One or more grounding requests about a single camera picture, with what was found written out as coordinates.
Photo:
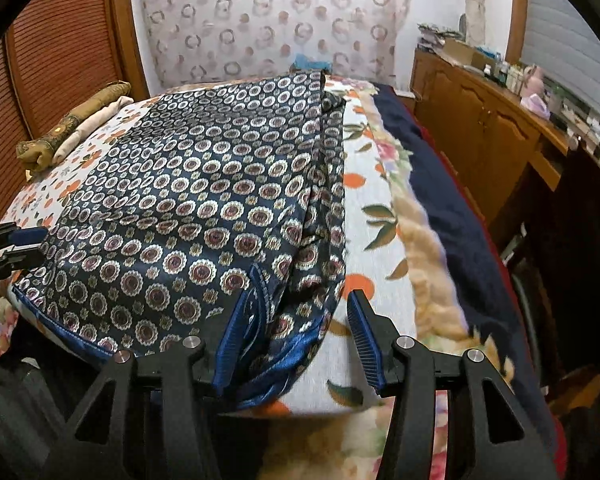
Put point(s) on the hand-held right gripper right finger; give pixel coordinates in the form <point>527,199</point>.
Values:
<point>367,350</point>

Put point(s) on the white orange print sheet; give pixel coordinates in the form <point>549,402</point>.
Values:
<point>370,220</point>

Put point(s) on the wooden louvred wardrobe door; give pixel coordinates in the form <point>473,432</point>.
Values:
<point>60,60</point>

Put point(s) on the navy medallion print garment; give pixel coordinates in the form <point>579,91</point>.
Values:
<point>180,200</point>

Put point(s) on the pile of papers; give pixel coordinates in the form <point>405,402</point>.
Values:
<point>437,37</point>

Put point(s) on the pink doll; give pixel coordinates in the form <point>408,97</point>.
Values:
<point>535,95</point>

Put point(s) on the navy blue blanket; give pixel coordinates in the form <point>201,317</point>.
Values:
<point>455,210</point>

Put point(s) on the beige folded cloth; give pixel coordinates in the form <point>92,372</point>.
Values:
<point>100,122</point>

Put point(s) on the wooden cabinet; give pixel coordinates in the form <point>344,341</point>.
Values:
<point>480,130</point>

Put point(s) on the black chair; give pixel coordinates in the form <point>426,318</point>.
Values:
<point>570,285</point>

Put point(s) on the beige floral blanket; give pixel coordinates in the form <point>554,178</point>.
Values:
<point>430,270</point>

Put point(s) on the white window blind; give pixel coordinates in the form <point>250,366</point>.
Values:
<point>565,35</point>

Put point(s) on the cardboard box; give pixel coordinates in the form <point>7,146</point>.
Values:
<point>462,52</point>

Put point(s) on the circle print curtain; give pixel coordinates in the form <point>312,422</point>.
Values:
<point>280,20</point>

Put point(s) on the row of small bottles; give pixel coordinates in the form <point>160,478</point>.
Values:
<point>505,77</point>

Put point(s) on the brown gold cloth roll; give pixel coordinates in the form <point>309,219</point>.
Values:
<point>70,127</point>

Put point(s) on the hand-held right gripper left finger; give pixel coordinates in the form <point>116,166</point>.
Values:
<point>235,340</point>

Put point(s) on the blue cloth bundle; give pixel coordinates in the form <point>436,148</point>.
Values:
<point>312,63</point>

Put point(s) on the cream lace drape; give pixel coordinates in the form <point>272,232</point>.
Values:
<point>480,0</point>

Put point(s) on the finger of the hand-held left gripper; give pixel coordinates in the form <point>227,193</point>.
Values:
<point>15,262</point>
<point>27,237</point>

